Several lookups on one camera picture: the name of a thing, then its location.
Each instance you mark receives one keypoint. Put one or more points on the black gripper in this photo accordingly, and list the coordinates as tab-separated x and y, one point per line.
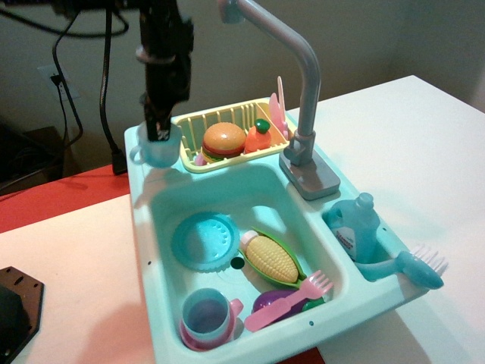
167	83

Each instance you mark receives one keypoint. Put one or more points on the light blue toy cup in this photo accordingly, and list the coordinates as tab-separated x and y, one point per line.
158	154

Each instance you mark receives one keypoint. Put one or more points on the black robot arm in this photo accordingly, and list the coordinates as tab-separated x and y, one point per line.
166	46

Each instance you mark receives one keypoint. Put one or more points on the teal toy sink unit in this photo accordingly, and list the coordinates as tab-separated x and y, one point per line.
256	195

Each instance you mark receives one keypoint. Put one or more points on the blue cup in sink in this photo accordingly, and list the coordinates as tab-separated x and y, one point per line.
206	315

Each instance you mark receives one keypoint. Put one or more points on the pink toy saucer cup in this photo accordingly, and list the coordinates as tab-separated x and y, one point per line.
236	308

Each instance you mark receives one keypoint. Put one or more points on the toy hamburger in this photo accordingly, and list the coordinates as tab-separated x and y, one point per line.
223	140

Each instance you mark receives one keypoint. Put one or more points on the yellow dish rack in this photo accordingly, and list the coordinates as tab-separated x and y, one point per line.
242	114

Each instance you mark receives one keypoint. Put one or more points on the orange toy fruit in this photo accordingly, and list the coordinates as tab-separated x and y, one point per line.
258	137

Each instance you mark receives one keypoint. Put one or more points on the red mat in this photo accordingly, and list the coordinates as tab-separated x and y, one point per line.
61	196

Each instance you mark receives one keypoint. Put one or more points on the pink toy utensil in rack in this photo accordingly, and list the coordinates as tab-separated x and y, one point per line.
278	111

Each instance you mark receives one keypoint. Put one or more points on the teal toy plate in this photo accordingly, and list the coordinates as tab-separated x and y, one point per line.
206	242

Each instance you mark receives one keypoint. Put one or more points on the grey toy faucet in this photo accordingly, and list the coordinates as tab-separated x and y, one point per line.
305	168

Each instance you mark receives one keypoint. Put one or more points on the toy corn cob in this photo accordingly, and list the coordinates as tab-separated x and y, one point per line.
270	258

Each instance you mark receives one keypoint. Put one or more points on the purple toy eggplant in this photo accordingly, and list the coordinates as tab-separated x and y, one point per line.
269	297

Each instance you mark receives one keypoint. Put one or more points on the blue toy soap bottle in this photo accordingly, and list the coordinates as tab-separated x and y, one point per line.
354	224

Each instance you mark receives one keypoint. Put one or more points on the pink toy fork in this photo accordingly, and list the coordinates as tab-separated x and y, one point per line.
313	287

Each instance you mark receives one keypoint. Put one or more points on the blue toy dish brush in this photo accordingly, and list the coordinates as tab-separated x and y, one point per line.
423	266

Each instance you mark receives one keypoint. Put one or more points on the white wall outlet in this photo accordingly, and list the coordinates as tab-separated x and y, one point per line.
51	77

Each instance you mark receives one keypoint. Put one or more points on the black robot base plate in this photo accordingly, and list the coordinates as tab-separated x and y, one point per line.
21	310

